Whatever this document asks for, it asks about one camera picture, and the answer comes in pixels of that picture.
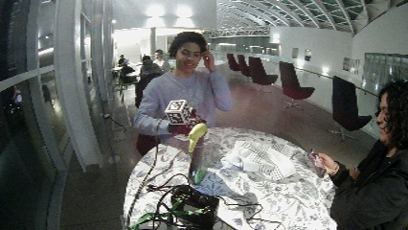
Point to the yellow-green banana toy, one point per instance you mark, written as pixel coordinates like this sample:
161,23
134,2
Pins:
196,134

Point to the tall dark glass vase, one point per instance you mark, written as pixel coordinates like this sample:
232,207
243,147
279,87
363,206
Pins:
198,161

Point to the dark red chair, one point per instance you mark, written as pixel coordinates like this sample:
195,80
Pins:
259,73
292,84
345,107
232,62
243,65

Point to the white marker cube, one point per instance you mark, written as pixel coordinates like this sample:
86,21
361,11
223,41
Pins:
177,111

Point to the white checkered cloth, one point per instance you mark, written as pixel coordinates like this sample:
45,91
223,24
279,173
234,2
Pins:
259,159

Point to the the person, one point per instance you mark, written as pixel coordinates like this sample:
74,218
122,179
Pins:
182,89

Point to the wall handrail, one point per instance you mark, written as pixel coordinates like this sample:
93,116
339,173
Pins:
339,81

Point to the black box device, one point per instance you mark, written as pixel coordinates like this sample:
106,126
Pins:
195,204

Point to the floral patterned tablecloth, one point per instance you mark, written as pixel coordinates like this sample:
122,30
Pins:
271,198

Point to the white column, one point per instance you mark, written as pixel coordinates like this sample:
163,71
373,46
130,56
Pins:
76,92

